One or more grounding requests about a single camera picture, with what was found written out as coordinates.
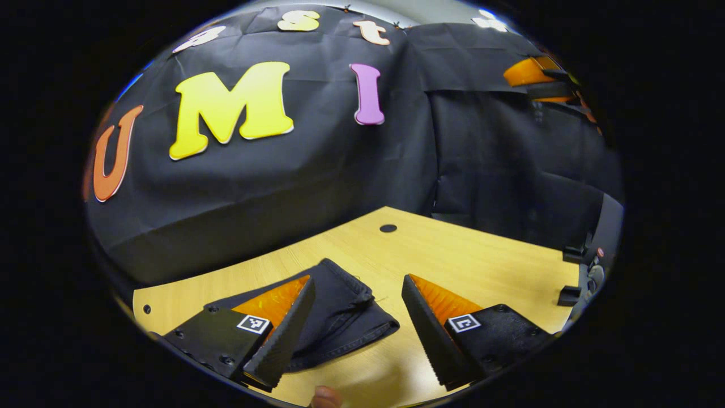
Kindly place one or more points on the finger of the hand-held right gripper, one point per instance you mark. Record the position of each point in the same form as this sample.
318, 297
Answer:
529, 72
552, 95

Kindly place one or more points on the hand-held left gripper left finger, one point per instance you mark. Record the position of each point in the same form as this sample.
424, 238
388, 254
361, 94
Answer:
283, 340

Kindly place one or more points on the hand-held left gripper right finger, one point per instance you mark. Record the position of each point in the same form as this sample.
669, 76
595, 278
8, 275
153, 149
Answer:
433, 340

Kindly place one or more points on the dark grey jeans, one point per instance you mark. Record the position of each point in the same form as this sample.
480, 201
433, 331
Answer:
340, 306

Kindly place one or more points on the white ceiling light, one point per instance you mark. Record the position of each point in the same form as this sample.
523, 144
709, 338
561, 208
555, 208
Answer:
490, 21

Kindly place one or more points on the black backdrop cloth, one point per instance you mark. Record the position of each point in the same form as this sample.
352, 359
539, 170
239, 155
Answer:
340, 170

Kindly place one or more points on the row of black cloth clips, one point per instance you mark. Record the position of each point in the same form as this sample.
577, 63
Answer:
346, 8

